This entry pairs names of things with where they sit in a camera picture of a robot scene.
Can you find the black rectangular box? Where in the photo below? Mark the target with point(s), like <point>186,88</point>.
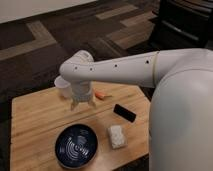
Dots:
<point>125,113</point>

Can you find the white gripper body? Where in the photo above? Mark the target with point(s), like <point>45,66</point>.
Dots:
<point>81,91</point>

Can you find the white sponge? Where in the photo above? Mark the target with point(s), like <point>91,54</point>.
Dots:
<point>116,136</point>

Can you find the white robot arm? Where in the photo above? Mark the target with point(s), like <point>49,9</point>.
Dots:
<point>181,110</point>

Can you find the orange pepper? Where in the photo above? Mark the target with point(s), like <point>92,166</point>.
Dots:
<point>102,96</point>

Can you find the dark blue ceramic bowl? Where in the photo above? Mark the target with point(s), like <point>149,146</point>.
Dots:
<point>76,146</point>

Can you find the black furniture in background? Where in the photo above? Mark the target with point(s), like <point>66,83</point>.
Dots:
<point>182,24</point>

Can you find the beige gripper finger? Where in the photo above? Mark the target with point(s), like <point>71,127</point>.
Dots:
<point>92,103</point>
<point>74,104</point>

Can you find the white plastic cup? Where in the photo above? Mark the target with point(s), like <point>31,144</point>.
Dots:
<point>63,86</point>

